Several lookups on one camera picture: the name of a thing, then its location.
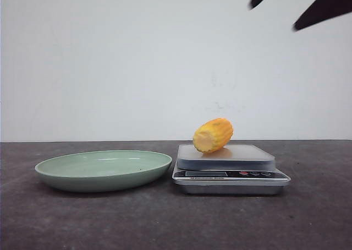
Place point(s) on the light green plate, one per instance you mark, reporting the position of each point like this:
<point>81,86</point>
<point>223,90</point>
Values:
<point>103,171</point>

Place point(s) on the silver digital kitchen scale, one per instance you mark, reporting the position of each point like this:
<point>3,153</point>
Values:
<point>238,169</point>

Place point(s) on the yellow corn cob piece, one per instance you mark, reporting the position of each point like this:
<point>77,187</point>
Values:
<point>213,135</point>

